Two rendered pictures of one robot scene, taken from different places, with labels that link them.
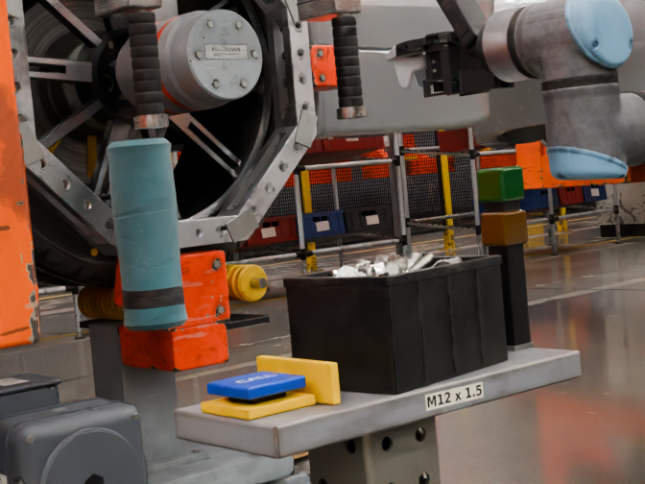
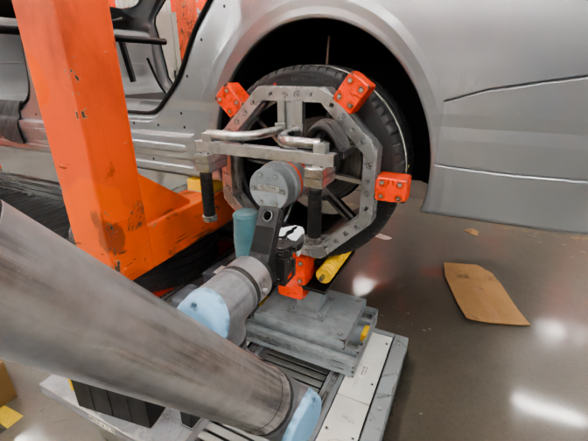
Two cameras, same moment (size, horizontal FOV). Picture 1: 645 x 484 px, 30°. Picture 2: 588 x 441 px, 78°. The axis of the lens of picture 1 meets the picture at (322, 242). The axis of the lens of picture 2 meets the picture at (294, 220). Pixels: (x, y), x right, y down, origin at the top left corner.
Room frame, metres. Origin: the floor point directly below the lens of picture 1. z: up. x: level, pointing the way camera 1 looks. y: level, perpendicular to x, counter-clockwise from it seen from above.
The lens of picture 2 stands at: (1.35, -0.82, 1.17)
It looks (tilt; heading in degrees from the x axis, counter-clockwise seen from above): 23 degrees down; 65
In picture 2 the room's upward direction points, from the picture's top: straight up
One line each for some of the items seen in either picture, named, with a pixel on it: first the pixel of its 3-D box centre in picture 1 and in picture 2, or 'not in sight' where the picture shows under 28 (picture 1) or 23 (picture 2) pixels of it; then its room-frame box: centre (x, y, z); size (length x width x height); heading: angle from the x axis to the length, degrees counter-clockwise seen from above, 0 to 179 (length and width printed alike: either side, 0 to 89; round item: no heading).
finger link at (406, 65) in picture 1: (404, 66); (285, 241); (1.65, -0.13, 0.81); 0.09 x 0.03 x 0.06; 39
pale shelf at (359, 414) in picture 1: (389, 392); (128, 394); (1.26, -0.06, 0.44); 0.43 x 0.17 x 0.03; 129
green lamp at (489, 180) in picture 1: (500, 184); not in sight; (1.38, -0.21, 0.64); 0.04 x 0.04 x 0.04; 39
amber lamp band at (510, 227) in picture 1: (504, 228); not in sight; (1.38, -0.21, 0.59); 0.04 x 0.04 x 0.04; 39
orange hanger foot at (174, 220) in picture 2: not in sight; (182, 196); (1.53, 0.63, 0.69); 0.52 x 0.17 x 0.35; 39
